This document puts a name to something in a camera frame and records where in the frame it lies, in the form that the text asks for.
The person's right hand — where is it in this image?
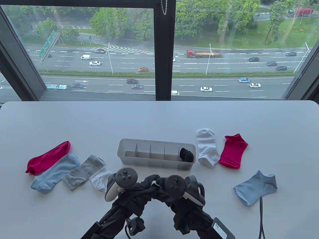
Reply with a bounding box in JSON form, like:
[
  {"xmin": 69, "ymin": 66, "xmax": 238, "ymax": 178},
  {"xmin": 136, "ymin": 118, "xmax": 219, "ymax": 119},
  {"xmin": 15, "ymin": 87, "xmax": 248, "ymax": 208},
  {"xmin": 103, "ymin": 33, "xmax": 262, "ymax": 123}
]
[{"xmin": 152, "ymin": 178, "xmax": 200, "ymax": 217}]

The person's left hand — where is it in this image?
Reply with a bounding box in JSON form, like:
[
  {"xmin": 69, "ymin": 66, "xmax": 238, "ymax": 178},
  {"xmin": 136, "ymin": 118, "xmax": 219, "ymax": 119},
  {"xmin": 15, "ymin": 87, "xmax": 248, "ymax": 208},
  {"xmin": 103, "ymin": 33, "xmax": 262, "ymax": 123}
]
[{"xmin": 112, "ymin": 174, "xmax": 160, "ymax": 215}]

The grey hand controller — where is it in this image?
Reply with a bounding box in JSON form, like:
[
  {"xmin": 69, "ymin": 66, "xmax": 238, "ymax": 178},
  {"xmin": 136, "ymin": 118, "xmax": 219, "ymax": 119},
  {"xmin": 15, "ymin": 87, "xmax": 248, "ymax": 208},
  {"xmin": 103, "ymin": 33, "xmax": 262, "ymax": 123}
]
[
  {"xmin": 105, "ymin": 168, "xmax": 138, "ymax": 202},
  {"xmin": 166, "ymin": 174, "xmax": 206, "ymax": 206}
]

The white sock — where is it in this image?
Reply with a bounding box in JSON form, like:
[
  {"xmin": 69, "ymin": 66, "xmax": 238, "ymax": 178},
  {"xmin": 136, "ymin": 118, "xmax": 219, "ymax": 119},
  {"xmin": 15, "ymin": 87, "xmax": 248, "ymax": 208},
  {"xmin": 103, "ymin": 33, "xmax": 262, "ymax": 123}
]
[
  {"xmin": 89, "ymin": 166, "xmax": 114, "ymax": 193},
  {"xmin": 196, "ymin": 128, "xmax": 221, "ymax": 167}
]

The black sock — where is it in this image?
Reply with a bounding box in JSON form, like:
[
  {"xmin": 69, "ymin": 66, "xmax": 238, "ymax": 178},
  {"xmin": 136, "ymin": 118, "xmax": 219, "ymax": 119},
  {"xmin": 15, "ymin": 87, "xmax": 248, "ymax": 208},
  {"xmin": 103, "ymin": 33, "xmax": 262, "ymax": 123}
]
[{"xmin": 179, "ymin": 148, "xmax": 195, "ymax": 162}]

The red sock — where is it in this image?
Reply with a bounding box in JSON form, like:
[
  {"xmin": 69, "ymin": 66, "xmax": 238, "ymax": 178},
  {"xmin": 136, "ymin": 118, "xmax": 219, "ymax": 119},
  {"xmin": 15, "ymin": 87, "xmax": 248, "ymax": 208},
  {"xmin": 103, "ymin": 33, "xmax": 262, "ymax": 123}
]
[
  {"xmin": 25, "ymin": 141, "xmax": 71, "ymax": 174},
  {"xmin": 219, "ymin": 133, "xmax": 249, "ymax": 170}
]

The light blue sock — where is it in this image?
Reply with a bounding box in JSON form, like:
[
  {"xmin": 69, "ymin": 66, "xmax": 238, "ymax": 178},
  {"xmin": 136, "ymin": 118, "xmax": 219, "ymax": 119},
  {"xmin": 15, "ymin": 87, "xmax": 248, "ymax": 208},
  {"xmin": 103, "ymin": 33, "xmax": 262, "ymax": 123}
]
[
  {"xmin": 31, "ymin": 153, "xmax": 80, "ymax": 194},
  {"xmin": 233, "ymin": 170, "xmax": 278, "ymax": 206}
]

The person's left forearm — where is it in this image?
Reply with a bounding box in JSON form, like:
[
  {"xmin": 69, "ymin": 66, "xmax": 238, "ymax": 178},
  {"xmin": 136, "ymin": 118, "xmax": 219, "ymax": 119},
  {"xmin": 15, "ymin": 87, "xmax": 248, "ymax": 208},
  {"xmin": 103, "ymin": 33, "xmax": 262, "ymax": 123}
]
[{"xmin": 82, "ymin": 204, "xmax": 140, "ymax": 239}]

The grey divided storage box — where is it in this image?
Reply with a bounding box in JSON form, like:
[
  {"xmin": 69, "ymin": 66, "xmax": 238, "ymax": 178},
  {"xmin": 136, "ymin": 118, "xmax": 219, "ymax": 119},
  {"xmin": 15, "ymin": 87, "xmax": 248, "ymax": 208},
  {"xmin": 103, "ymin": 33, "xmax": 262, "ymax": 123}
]
[{"xmin": 117, "ymin": 139, "xmax": 196, "ymax": 171}]

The black labelled wrist box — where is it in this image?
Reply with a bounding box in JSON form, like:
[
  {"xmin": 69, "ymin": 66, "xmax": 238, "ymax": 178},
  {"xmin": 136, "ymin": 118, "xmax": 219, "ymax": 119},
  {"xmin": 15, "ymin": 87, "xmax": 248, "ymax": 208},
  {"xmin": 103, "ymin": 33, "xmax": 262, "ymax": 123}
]
[
  {"xmin": 212, "ymin": 217, "xmax": 236, "ymax": 239},
  {"xmin": 81, "ymin": 223, "xmax": 101, "ymax": 239}
]

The white street lamp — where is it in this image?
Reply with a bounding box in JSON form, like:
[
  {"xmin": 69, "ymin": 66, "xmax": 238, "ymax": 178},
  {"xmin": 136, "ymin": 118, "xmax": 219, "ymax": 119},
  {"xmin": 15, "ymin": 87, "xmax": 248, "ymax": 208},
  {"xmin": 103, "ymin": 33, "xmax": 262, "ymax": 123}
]
[
  {"xmin": 105, "ymin": 43, "xmax": 114, "ymax": 74},
  {"xmin": 205, "ymin": 44, "xmax": 214, "ymax": 75},
  {"xmin": 293, "ymin": 42, "xmax": 312, "ymax": 74}
]

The green road sign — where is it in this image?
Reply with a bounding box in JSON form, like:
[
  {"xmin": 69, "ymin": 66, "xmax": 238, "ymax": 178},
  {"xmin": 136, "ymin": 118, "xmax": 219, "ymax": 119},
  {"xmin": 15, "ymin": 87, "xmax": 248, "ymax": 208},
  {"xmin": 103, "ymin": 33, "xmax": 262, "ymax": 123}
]
[{"xmin": 39, "ymin": 29, "xmax": 61, "ymax": 62}]

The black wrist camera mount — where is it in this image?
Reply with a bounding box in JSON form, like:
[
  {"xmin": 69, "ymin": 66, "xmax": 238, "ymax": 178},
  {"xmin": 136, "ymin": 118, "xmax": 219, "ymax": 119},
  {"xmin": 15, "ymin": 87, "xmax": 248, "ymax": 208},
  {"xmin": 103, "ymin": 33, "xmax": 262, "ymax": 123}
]
[
  {"xmin": 124, "ymin": 216, "xmax": 146, "ymax": 236},
  {"xmin": 173, "ymin": 217, "xmax": 190, "ymax": 234}
]

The dark braided cable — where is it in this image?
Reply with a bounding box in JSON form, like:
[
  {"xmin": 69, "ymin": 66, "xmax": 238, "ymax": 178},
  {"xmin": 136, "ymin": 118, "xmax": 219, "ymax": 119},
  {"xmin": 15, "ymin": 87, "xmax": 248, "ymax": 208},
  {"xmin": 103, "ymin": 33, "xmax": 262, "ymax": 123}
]
[{"xmin": 257, "ymin": 195, "xmax": 266, "ymax": 239}]

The black window frame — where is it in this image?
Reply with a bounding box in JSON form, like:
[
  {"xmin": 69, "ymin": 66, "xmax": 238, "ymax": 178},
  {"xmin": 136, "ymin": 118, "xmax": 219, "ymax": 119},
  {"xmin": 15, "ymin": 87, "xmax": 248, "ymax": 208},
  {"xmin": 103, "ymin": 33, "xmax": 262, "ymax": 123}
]
[{"xmin": 0, "ymin": 0, "xmax": 319, "ymax": 101}]

